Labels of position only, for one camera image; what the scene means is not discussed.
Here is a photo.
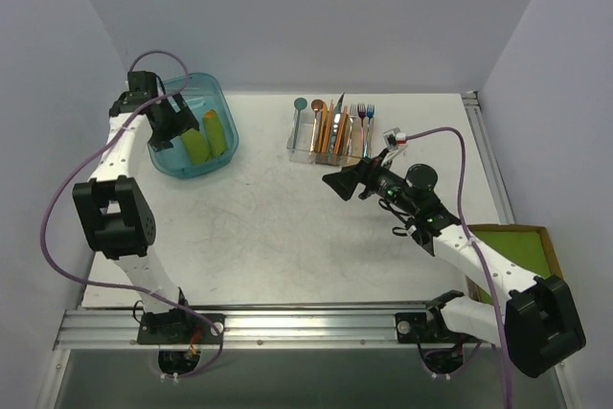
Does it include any rolled green napkin bundle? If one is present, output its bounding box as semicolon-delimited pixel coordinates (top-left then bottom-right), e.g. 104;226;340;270
203;110;227;158

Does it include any green napkin stack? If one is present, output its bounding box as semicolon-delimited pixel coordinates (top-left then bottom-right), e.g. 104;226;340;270
473;230;552;278

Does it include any teal plastic bin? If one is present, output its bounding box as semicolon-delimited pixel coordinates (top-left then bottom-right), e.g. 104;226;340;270
148;73;238;179

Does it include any cardboard napkin tray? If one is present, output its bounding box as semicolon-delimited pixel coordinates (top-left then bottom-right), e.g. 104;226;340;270
469;224;564;279

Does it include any right side aluminium rail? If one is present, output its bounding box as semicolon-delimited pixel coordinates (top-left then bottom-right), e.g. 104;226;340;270
462;92;515;224

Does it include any copper spoon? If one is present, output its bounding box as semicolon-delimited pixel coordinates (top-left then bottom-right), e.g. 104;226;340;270
310;99;326;152

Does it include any clear cutlery organizer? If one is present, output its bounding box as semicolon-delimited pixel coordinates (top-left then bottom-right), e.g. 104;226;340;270
286;102;375;168

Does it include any black knife in organizer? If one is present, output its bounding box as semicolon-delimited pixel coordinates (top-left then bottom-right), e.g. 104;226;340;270
333;93;348;145

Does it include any aluminium frame rail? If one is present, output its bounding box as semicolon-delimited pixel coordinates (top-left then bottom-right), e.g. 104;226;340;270
52;302;569;352

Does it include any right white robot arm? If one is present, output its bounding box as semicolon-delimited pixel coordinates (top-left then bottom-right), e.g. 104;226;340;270
322;156;586;378

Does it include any blue iridescent fork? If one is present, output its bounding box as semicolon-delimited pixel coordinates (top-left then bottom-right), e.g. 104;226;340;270
363;104;375;157

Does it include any green paper napkin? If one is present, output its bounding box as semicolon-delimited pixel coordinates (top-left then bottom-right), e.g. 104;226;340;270
181;128;212;165

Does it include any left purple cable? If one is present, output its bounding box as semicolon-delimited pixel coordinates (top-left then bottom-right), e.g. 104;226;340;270
38;50;225;377

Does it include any teal spoon in organizer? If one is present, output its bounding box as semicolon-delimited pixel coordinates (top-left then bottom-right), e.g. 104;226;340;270
291;97;307;149

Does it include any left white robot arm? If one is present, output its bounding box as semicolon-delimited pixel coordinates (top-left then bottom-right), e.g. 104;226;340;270
72;71;199;343

